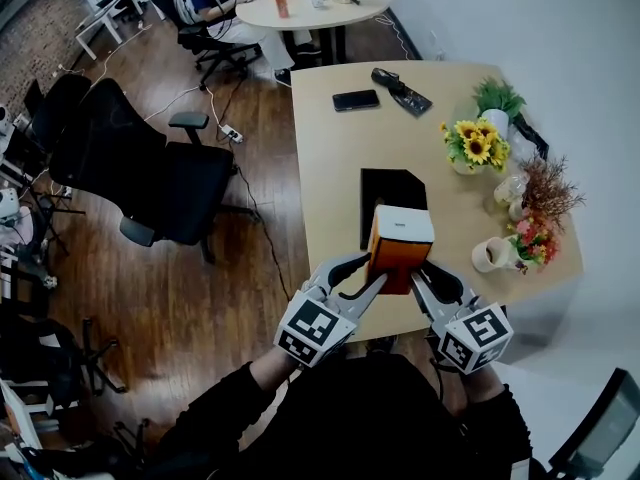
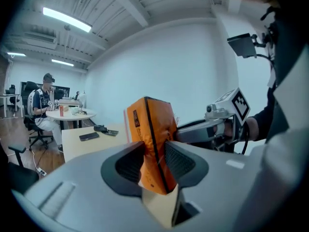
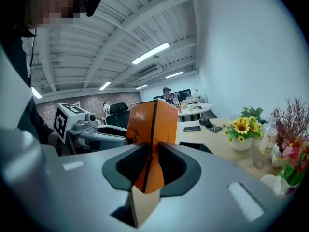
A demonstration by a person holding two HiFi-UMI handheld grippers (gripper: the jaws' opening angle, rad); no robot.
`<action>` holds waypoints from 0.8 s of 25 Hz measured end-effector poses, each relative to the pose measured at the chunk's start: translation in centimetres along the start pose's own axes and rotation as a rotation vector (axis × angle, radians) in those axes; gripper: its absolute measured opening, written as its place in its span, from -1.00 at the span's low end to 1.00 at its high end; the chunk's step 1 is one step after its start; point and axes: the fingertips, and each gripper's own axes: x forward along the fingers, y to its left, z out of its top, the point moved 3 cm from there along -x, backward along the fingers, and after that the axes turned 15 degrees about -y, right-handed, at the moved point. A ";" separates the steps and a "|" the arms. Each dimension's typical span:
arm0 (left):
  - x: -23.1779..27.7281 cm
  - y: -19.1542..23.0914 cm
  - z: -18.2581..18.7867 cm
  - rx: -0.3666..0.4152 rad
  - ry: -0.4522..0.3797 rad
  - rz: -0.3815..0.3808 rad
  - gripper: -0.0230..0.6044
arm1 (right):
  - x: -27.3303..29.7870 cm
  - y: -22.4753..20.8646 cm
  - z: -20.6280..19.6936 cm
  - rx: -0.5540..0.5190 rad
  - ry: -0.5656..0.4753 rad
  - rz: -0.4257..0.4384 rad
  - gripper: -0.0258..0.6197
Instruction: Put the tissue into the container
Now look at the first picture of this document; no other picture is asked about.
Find black swivel chair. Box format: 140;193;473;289
0;311;129;410

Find person's black-clothed torso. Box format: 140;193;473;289
238;351;467;480

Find sunflower bouquet in vase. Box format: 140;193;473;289
439;117;513;176

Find white desk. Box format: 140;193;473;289
74;0;144;62

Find large black office chair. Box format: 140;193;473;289
47;77;262;265

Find light wooden square table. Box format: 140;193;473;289
289;59;586;345

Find round wooden table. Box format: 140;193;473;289
234;0;393;67

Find person's right forearm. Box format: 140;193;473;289
451;366;534;480

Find colourful flowers in small pot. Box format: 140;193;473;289
506;212;561;276

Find black plastic wrapper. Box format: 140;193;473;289
370;66;434;119

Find black mesh office chair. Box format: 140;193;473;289
21;72;94;155

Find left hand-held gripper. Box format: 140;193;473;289
273;251;389;369

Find green plant in white pot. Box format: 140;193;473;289
471;76;528;140

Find black floor cable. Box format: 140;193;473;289
233;164;292;302

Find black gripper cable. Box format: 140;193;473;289
424;331;447;405

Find black box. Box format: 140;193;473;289
359;167;431;252

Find dried brown plant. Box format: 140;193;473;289
519;154;587;230

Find person's left forearm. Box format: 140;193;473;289
158;346;302;472

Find white floor cable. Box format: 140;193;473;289
144;84;224;130

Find thin white wall cable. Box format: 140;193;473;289
376;14;412;62

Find clear glass bottle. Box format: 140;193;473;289
493;172;532;222

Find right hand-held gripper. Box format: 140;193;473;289
408;259;516;376

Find orange and white box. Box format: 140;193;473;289
366;203;436;297

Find white mug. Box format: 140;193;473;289
470;236;517;274

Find black smartphone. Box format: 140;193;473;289
331;88;381;114

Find person's right shoe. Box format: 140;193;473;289
366;334;402;355

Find grey-backed black office chair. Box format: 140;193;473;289
546;367;640;480

